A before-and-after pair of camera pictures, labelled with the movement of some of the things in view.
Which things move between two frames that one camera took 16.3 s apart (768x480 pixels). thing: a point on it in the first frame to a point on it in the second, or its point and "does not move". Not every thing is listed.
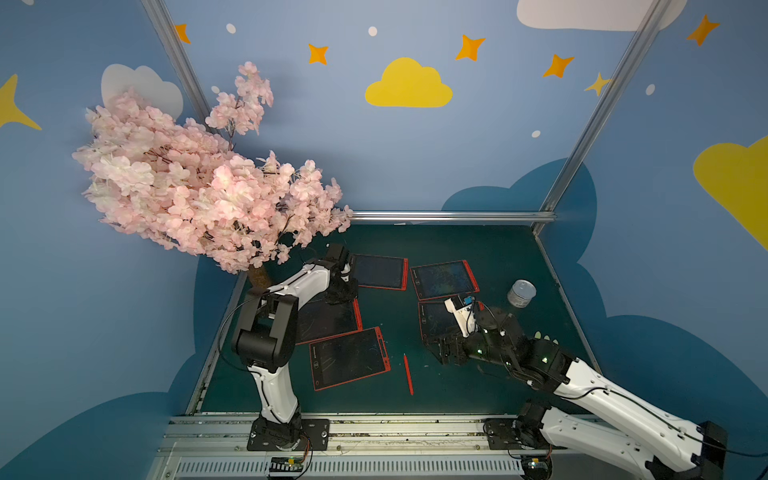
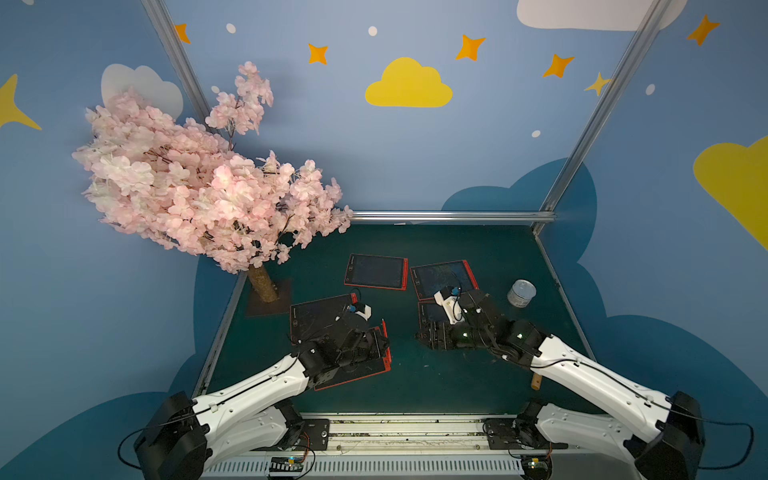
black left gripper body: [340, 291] to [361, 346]
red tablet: [441, 280] does not move
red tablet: [380, 271] does not move
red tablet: [320, 320] does not move
